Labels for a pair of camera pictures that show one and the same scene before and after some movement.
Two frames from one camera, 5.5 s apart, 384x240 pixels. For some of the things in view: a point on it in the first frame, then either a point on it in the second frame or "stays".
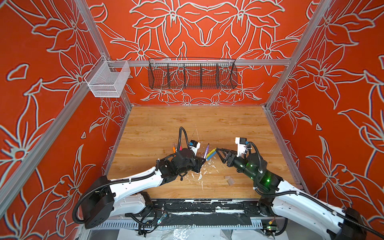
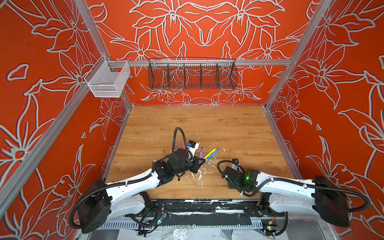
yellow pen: (211, 153) stays
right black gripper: (232, 157) -> (230, 186)
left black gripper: (198, 164) stays
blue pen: (212, 155) stays
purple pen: (207, 150) -> (201, 155)
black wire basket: (192, 73) stays
